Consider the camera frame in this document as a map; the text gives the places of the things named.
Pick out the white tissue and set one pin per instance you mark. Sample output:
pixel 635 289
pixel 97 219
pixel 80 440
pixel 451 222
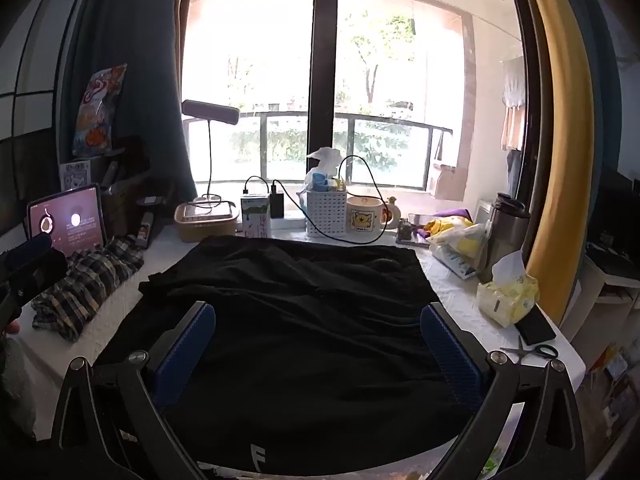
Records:
pixel 325 160

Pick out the balcony railing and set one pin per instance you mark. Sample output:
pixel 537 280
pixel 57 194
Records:
pixel 300 117

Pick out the small grey figurine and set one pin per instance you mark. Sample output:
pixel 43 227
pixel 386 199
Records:
pixel 405 231

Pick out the white textured tablecloth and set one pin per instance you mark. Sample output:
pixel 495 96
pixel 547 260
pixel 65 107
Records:
pixel 125 295

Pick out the person's left hand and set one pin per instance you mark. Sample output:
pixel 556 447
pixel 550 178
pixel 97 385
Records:
pixel 12 328

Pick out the hanging clothes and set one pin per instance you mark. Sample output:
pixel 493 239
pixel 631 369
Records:
pixel 514 105

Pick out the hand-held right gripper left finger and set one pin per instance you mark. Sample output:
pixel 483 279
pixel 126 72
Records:
pixel 187 355

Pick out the yellow curtain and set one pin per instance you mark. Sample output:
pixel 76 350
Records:
pixel 565 110

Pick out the black phone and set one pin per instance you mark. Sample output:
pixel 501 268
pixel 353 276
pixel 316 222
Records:
pixel 535 325

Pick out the bear print mug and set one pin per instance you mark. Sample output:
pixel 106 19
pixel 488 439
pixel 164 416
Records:
pixel 362 217

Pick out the black pants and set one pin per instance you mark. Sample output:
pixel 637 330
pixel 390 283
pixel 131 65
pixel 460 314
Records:
pixel 300 335

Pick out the white green milk carton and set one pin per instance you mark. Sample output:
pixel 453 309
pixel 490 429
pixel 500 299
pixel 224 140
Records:
pixel 255 215

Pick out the black charger block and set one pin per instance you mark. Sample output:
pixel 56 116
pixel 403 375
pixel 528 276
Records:
pixel 277 205

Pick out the steel thermos tumbler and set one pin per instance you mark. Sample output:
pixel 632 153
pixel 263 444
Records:
pixel 502 230

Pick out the cream ceramic pot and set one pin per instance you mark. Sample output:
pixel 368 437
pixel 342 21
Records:
pixel 393 212

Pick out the brown takeout container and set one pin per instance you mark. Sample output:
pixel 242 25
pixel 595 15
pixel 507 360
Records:
pixel 205 230

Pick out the yellow plush toy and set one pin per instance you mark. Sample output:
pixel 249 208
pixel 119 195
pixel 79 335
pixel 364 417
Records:
pixel 447 226

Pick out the blue curtain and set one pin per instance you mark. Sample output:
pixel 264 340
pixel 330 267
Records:
pixel 130 35

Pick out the tablet with pink screen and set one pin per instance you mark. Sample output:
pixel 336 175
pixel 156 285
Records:
pixel 75 220

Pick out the yellow tissue pack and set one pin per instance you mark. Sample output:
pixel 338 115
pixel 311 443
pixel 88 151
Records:
pixel 507 295

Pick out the colourful snack bag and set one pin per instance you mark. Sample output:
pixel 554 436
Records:
pixel 97 110

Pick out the purple cloth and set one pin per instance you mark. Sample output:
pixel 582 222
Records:
pixel 450 213

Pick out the plaid cloth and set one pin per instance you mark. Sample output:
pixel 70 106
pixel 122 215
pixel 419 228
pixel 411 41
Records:
pixel 85 285

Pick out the white perforated basket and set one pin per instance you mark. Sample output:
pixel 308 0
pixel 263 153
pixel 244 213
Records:
pixel 326 212

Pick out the clear plastic bag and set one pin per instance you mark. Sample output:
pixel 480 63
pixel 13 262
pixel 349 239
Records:
pixel 465 247

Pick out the desk lamp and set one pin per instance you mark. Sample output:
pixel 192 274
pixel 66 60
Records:
pixel 210 110

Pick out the blue item in basket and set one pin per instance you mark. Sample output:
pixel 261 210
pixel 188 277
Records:
pixel 320 181

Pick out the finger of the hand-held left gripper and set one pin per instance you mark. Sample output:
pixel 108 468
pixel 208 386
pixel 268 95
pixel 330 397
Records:
pixel 27 251

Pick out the cardboard box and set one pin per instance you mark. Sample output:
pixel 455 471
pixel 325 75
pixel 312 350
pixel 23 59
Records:
pixel 120 205

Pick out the flat black device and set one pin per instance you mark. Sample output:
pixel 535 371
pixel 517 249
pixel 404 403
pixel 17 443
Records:
pixel 150 200

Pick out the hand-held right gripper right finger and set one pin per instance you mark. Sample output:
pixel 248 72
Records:
pixel 450 355

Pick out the grey spray can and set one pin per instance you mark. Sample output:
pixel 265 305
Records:
pixel 145 230

